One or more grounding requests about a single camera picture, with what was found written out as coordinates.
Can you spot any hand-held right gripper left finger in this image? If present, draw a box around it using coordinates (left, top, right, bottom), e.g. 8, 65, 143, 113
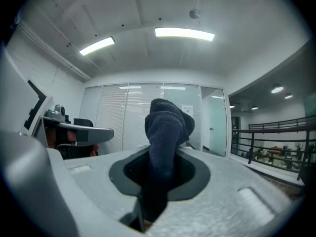
46, 145, 150, 233

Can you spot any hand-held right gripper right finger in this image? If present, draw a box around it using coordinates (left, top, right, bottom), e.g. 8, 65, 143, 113
145, 146, 297, 237

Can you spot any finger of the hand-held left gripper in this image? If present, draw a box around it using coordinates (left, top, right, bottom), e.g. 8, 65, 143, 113
58, 122, 115, 146

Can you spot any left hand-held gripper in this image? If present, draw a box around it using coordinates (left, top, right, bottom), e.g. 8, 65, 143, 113
0, 43, 75, 149

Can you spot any dark blue wiping cloth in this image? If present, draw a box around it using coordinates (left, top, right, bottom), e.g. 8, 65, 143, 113
130, 98, 196, 223

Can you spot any person's left hand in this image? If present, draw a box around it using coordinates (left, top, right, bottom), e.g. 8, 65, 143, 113
64, 129, 100, 158

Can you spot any black office chair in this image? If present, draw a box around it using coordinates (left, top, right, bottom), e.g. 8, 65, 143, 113
73, 118, 95, 128

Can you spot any glass partition with blinds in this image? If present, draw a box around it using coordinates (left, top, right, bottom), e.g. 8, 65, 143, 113
79, 82, 202, 153

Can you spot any white ceiling conduit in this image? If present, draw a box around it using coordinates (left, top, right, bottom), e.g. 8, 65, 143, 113
18, 21, 92, 81

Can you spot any black metal railing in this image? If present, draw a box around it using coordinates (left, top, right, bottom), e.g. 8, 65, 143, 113
231, 116, 316, 181

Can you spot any frosted glass door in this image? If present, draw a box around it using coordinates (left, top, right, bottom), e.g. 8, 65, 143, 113
200, 86, 229, 158

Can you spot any long ceiling light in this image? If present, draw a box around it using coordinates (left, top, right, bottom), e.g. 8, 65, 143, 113
79, 36, 116, 56
155, 27, 216, 42

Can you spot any white paper notice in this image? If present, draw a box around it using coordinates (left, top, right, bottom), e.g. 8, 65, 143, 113
181, 104, 194, 117

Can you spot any left hand-held gripper camera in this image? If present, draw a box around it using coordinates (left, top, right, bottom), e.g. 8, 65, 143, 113
44, 104, 72, 122

